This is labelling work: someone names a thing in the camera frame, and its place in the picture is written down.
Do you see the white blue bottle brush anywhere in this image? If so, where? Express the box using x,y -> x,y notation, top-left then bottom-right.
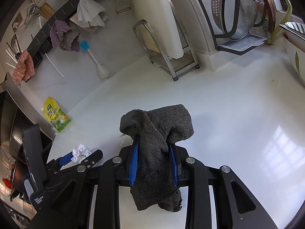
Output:
80,40 -> 110,80

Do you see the bamboo pot brush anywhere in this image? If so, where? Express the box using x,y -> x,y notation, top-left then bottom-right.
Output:
38,2 -> 56,19

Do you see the steel colander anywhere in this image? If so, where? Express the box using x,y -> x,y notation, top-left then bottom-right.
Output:
211,0 -> 239,37

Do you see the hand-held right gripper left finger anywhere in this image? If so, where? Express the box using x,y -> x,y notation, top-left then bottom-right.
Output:
32,134 -> 141,229

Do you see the white cutting board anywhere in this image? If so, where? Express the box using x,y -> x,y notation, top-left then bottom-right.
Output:
125,0 -> 184,60

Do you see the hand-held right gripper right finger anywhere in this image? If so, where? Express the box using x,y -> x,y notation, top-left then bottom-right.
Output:
168,144 -> 278,229

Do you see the dark grey cloth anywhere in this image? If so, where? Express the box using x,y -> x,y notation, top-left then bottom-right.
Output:
119,104 -> 194,213

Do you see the pale green hose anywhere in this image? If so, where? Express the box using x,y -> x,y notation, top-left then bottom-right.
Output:
266,0 -> 292,45

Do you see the white wall outlet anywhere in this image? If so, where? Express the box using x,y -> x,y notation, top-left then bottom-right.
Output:
11,12 -> 24,31

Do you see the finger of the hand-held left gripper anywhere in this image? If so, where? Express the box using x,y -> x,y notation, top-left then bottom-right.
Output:
48,149 -> 104,182
44,153 -> 75,172

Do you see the white paper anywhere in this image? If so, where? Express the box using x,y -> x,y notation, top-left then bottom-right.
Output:
72,144 -> 92,164

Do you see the yellow green seasoning pouch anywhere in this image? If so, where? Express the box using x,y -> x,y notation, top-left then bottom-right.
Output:
42,97 -> 71,133

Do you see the wooden board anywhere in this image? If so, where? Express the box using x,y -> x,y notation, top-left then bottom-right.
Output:
69,12 -> 109,33

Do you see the grey drip tray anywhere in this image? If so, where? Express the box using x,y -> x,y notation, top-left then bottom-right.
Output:
218,34 -> 268,56

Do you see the pink cloth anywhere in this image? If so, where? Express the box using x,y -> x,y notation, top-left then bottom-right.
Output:
12,50 -> 35,86

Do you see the brown rimmed pan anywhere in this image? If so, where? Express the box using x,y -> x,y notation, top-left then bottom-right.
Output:
248,0 -> 277,32

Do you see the black wall rail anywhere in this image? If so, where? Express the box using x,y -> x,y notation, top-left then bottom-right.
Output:
24,0 -> 120,62

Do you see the steel cutting board stand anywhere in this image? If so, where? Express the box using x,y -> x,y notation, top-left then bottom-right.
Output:
132,19 -> 200,81

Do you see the steel basin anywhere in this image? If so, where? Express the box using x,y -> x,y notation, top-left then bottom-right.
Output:
224,0 -> 265,41

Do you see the black frying pan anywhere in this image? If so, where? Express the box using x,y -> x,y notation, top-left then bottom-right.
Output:
10,145 -> 31,196

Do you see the white cloth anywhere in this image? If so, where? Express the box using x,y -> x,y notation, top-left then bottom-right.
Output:
77,0 -> 106,28

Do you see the black dish rack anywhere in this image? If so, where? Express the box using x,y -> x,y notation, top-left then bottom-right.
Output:
188,0 -> 268,58

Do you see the white patterned bowl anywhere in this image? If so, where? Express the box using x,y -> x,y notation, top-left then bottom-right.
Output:
282,22 -> 305,87

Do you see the purple cloth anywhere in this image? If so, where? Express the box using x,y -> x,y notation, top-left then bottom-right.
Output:
50,20 -> 81,53

